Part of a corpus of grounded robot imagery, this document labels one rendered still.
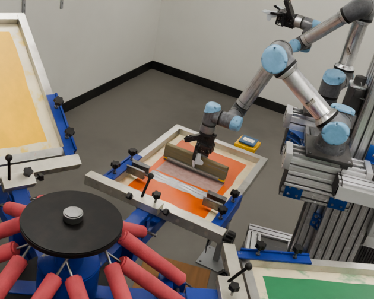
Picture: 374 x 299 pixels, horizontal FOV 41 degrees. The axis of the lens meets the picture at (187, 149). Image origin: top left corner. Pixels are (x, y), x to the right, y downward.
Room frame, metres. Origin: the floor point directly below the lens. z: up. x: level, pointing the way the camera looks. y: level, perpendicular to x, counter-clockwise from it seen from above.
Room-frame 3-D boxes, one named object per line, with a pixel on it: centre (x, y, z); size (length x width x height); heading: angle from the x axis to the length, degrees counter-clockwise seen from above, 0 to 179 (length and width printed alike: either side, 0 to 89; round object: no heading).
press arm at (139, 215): (1.66, 0.14, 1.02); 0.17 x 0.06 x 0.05; 160
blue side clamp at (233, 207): (1.87, -0.23, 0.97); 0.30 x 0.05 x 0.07; 160
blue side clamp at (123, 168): (2.06, 0.29, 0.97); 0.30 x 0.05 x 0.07; 160
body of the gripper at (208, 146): (2.22, -0.08, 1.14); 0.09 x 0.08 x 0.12; 71
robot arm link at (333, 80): (2.69, -0.72, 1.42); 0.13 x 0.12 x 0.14; 149
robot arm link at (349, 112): (2.18, -0.67, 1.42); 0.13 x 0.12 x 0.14; 165
